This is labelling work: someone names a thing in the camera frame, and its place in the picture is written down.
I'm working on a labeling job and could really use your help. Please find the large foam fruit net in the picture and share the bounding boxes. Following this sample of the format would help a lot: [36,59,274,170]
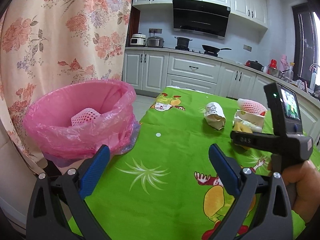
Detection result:
[71,108,101,126]

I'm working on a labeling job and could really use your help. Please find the pink trash bag bin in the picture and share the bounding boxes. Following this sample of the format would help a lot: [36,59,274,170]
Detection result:
[22,79,140,167]

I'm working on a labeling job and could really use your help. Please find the kitchen window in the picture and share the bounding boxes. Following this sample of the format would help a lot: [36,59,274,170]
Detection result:
[292,3,319,89]

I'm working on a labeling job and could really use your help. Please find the right hand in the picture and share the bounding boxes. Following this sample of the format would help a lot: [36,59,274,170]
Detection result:
[282,160,319,223]

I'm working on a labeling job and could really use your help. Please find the printed paper cup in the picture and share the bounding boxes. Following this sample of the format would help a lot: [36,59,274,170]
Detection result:
[233,110,265,133]

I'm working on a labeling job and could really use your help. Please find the small foam fruit net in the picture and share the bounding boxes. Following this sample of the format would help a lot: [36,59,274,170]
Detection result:
[237,99,267,116]

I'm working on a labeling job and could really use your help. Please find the crushed white paper cup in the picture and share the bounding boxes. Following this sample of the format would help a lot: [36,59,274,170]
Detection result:
[204,102,226,131]

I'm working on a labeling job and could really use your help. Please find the chrome faucet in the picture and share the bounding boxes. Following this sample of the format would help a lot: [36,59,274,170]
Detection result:
[309,63,319,78]

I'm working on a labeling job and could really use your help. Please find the red kettle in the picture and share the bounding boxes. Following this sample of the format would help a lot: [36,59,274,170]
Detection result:
[269,59,277,69]

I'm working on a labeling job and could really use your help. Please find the black red casserole pot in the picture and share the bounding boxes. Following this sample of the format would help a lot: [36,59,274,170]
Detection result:
[245,60,264,72]

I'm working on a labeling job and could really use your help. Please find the green cartoon tablecloth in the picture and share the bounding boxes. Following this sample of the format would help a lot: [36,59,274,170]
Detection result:
[85,87,271,239]

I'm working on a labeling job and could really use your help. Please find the black frying pan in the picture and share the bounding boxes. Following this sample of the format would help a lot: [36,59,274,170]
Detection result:
[202,44,231,57]

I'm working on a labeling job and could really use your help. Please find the black stock pot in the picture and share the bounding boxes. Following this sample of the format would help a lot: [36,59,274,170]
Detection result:
[175,37,192,51]

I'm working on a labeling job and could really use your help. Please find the black range hood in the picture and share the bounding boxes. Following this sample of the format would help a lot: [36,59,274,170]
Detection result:
[172,0,231,40]

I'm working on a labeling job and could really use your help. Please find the white base cabinets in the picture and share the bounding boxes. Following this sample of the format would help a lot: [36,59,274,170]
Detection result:
[123,47,319,147]

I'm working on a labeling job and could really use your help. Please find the silver pressure cooker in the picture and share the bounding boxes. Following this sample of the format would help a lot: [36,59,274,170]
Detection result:
[146,36,164,48]

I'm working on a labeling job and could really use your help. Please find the white rice cooker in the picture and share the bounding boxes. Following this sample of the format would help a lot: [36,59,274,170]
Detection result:
[130,33,146,47]

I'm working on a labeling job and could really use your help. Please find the floral curtain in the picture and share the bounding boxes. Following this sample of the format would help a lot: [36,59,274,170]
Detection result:
[1,0,132,167]

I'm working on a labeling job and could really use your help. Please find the gripper mounted camera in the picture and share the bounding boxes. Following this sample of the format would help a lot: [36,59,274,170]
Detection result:
[264,82,303,137]

